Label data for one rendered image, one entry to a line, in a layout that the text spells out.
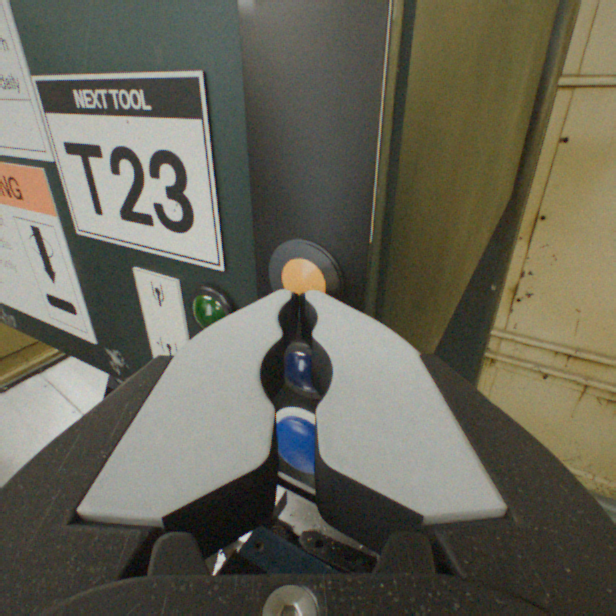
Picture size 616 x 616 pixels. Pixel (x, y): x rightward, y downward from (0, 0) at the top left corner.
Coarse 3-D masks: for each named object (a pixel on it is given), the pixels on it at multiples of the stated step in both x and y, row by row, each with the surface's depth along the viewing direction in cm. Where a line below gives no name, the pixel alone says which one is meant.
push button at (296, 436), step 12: (288, 420) 17; (300, 420) 17; (288, 432) 17; (300, 432) 17; (312, 432) 16; (288, 444) 17; (300, 444) 17; (312, 444) 17; (288, 456) 18; (300, 456) 17; (312, 456) 17; (300, 468) 18; (312, 468) 17
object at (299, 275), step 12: (288, 264) 14; (300, 264) 14; (312, 264) 13; (288, 276) 14; (300, 276) 14; (312, 276) 13; (288, 288) 14; (300, 288) 14; (312, 288) 14; (324, 288) 13
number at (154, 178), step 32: (96, 128) 16; (128, 160) 16; (160, 160) 15; (192, 160) 14; (128, 192) 17; (160, 192) 16; (192, 192) 15; (128, 224) 18; (160, 224) 17; (192, 224) 16
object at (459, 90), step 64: (64, 0) 14; (128, 0) 13; (192, 0) 12; (448, 0) 11; (512, 0) 20; (64, 64) 16; (128, 64) 14; (192, 64) 13; (448, 64) 12; (512, 64) 26; (384, 128) 11; (448, 128) 15; (512, 128) 38; (64, 192) 19; (384, 192) 12; (448, 192) 18; (128, 256) 19; (384, 256) 13; (448, 256) 22; (0, 320) 31; (128, 320) 22; (192, 320) 19; (384, 320) 14; (448, 320) 30
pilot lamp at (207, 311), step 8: (200, 296) 17; (208, 296) 17; (192, 304) 17; (200, 304) 17; (208, 304) 17; (216, 304) 17; (200, 312) 17; (208, 312) 17; (216, 312) 17; (200, 320) 17; (208, 320) 17; (216, 320) 17
